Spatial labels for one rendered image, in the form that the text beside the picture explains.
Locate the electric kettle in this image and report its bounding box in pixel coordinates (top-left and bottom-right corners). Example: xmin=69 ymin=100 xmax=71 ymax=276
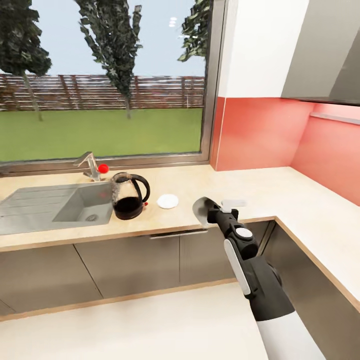
xmin=110 ymin=171 xmax=151 ymax=220

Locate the paper coffee filter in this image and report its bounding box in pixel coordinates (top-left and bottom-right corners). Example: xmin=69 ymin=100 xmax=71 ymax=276
xmin=192 ymin=196 xmax=219 ymax=228

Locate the saucer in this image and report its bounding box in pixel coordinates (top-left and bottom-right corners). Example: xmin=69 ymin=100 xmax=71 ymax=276
xmin=157 ymin=194 xmax=179 ymax=209

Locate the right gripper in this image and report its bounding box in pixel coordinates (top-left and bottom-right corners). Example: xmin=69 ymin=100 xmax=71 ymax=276
xmin=207 ymin=207 xmax=239 ymax=228

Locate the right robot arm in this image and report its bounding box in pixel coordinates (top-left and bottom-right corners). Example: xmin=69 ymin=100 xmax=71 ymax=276
xmin=207 ymin=199 xmax=327 ymax=360

